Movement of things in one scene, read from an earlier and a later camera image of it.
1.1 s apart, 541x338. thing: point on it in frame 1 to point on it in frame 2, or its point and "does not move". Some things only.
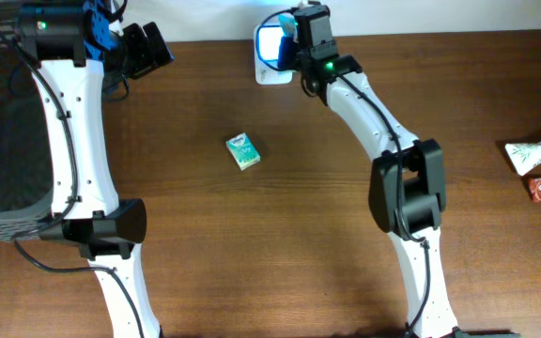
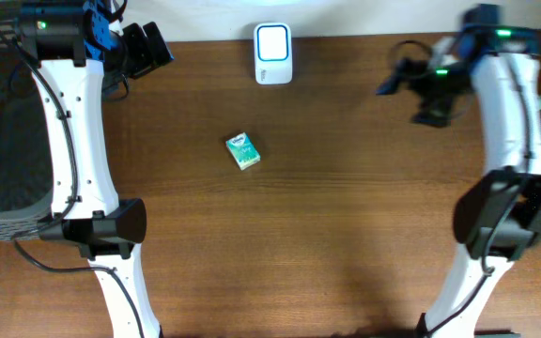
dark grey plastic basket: [11, 186] does not move
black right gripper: [287, 53] to [414, 87]
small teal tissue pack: [243, 150] does not move
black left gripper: [146, 58] does not move
